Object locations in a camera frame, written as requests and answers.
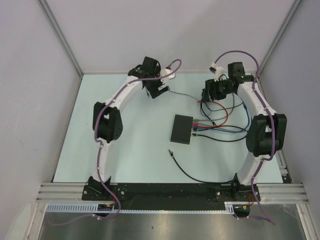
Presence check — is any thin black power cable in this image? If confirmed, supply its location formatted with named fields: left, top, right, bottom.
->
left=166, top=90, right=216, bottom=126

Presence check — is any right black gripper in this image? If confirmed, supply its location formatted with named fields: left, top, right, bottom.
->
left=200, top=78, right=234, bottom=103

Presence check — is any black network switch box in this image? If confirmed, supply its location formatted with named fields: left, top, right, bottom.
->
left=170, top=114, right=193, bottom=145

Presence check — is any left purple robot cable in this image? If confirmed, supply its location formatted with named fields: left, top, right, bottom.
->
left=47, top=59, right=182, bottom=226

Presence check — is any blue ethernet cable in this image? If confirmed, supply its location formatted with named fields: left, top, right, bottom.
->
left=191, top=103, right=252, bottom=133

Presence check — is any red ethernet cable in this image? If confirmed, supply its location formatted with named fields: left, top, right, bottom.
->
left=191, top=99, right=230, bottom=132

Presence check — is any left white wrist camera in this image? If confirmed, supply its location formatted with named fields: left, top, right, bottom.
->
left=160, top=68, right=176, bottom=85

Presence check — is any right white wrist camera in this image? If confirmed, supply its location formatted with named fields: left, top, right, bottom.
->
left=209, top=62, right=225, bottom=79

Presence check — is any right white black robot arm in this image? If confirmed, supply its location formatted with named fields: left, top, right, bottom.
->
left=201, top=62, right=287, bottom=201

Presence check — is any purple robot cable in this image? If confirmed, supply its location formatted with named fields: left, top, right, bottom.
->
left=214, top=50, right=277, bottom=226
left=47, top=59, right=182, bottom=226

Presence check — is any aluminium frame rail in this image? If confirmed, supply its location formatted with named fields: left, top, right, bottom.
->
left=36, top=182, right=85, bottom=203

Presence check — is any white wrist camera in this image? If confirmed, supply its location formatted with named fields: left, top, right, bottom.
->
left=209, top=62, right=225, bottom=79
left=160, top=68, right=176, bottom=85

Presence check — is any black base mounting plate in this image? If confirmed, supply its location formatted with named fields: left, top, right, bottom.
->
left=81, top=181, right=261, bottom=211

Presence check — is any white slotted cable duct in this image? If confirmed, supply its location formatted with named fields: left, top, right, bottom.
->
left=46, top=202, right=234, bottom=215

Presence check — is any loose black ethernet cable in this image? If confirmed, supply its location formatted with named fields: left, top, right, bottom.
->
left=168, top=149, right=236, bottom=185

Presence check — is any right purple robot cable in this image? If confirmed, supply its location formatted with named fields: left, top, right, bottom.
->
left=214, top=50, right=277, bottom=226

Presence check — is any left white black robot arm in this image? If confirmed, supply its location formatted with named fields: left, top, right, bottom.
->
left=88, top=56, right=175, bottom=200

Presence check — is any black ethernet cable teal boot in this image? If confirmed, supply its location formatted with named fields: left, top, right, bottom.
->
left=191, top=133, right=246, bottom=143

